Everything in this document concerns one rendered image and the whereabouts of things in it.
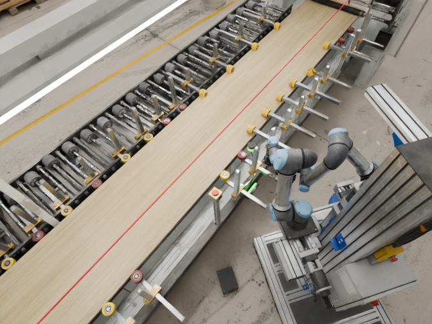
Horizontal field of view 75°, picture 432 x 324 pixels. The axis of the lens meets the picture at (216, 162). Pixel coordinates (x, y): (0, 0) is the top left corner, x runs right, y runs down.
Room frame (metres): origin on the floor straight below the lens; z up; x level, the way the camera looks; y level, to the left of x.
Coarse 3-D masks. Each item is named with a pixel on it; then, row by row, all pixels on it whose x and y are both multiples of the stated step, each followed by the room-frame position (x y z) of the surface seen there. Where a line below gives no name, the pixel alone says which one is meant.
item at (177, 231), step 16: (320, 64) 2.66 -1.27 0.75; (304, 80) 2.35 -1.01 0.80; (256, 144) 1.67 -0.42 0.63; (240, 160) 1.45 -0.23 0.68; (208, 192) 1.09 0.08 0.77; (192, 208) 0.93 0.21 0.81; (160, 256) 0.61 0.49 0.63; (144, 272) 0.49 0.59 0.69; (128, 288) 0.38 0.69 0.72; (96, 320) 0.18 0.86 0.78
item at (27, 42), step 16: (80, 0) 0.94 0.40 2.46; (96, 0) 0.93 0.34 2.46; (112, 0) 0.97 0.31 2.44; (128, 0) 1.01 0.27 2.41; (48, 16) 0.85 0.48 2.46; (64, 16) 0.85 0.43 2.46; (80, 16) 0.87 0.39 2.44; (96, 16) 0.91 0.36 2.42; (16, 32) 0.78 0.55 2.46; (32, 32) 0.77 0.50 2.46; (48, 32) 0.79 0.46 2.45; (64, 32) 0.82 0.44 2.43; (0, 48) 0.71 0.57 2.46; (16, 48) 0.71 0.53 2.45; (32, 48) 0.74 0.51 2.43; (0, 64) 0.67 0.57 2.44; (16, 64) 0.69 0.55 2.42; (16, 192) 0.86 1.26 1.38; (32, 208) 0.85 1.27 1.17
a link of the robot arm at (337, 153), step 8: (336, 144) 0.96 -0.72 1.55; (328, 152) 0.93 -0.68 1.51; (336, 152) 0.91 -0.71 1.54; (344, 152) 0.90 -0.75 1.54; (328, 160) 0.89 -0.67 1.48; (336, 160) 0.88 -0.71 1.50; (344, 160) 0.88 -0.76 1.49; (320, 168) 0.90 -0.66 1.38; (328, 168) 0.87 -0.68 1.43; (304, 176) 0.97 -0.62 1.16; (312, 176) 0.90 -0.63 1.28; (320, 176) 0.88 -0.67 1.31; (304, 184) 0.90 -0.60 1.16; (304, 192) 0.88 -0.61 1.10
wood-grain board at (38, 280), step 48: (288, 48) 2.78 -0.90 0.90; (240, 96) 2.06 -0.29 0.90; (288, 96) 2.04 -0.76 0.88; (192, 144) 1.51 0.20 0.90; (240, 144) 1.48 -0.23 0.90; (96, 192) 1.08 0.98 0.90; (144, 192) 1.06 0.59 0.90; (192, 192) 1.03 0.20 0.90; (48, 240) 0.71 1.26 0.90; (96, 240) 0.69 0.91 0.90; (144, 240) 0.66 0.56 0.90; (0, 288) 0.40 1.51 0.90; (48, 288) 0.38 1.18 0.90; (96, 288) 0.36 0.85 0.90
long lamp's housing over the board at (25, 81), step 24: (144, 0) 1.07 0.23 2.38; (168, 0) 1.12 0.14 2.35; (96, 24) 0.93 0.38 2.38; (120, 24) 0.95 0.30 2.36; (48, 48) 0.82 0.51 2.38; (72, 48) 0.81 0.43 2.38; (96, 48) 0.85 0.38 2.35; (24, 72) 0.71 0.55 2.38; (48, 72) 0.73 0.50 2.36; (0, 96) 0.62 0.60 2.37; (24, 96) 0.65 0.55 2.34
